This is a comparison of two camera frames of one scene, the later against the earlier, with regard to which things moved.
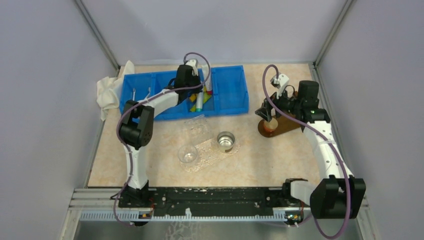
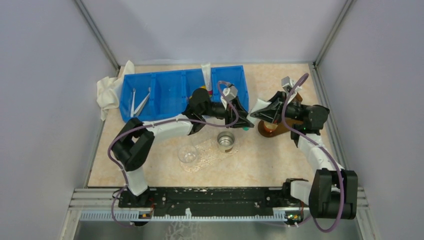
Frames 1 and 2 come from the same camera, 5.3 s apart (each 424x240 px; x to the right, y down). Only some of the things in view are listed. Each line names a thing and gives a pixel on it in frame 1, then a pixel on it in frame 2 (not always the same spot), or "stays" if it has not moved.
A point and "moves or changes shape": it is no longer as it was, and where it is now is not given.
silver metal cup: x=225 y=140 stays
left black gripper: x=198 y=79 to x=242 y=121
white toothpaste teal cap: x=199 y=102 moves or changes shape
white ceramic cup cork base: x=271 y=126 stays
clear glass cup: x=187 y=153 stays
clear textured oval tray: x=208 y=152 stays
